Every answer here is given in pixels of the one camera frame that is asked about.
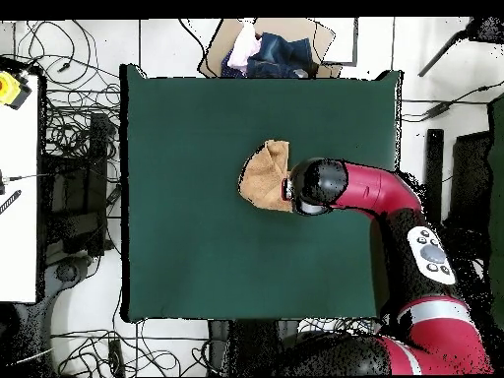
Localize black cable with plug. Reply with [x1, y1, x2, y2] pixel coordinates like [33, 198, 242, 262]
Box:
[401, 80, 504, 121]

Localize black ribbed strap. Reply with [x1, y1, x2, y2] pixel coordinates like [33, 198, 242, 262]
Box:
[0, 189, 23, 217]

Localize black cable tangle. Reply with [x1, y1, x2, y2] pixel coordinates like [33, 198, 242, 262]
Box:
[50, 318, 182, 378]
[13, 19, 122, 158]
[296, 317, 379, 336]

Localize black flat panel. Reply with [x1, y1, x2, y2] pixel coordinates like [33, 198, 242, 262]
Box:
[448, 130, 492, 233]

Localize pink garment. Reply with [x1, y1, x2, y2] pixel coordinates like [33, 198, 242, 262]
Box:
[226, 21, 264, 76]

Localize black tripod leg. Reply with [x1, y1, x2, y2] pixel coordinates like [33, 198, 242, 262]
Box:
[416, 16, 504, 78]

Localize black power strip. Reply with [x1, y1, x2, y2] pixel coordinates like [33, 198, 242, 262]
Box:
[107, 339, 126, 378]

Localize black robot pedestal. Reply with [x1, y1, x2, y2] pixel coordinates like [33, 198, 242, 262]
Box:
[206, 319, 301, 378]

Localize dark green table cloth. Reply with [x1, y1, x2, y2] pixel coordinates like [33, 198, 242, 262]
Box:
[118, 63, 405, 324]

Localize grey round stand base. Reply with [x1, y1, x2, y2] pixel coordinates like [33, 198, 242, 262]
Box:
[40, 251, 95, 377]

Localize orange terry towel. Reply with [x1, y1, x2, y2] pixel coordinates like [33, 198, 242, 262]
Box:
[237, 139, 295, 214]

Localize black equipment stand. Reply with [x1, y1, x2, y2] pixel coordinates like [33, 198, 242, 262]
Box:
[38, 111, 121, 259]

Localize black upright bar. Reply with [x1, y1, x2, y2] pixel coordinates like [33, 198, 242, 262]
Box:
[425, 128, 445, 223]

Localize white desk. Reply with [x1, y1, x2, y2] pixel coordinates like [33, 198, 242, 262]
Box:
[0, 74, 39, 304]

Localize brown cardboard box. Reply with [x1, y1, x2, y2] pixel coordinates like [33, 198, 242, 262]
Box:
[197, 17, 344, 79]

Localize yellow emergency stop button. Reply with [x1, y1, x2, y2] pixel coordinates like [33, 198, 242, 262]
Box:
[0, 70, 33, 111]

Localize blue denim jeans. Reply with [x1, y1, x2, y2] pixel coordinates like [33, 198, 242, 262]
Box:
[220, 31, 320, 79]

